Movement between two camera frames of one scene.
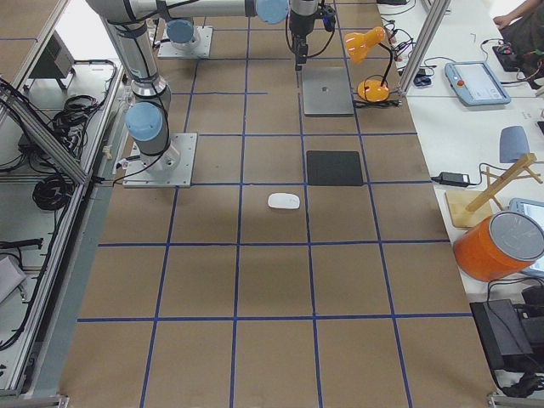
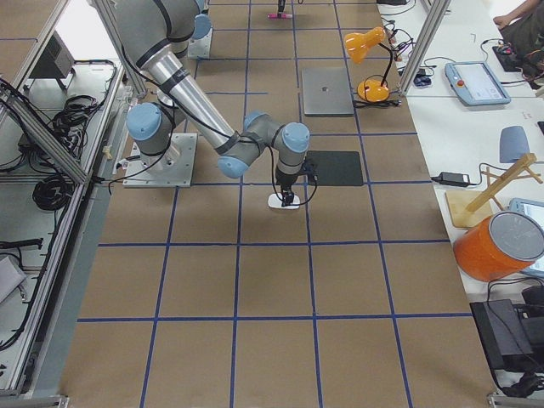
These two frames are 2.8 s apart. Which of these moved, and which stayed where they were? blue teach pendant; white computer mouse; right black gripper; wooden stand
Moved: right black gripper
Stayed: white computer mouse; wooden stand; blue teach pendant
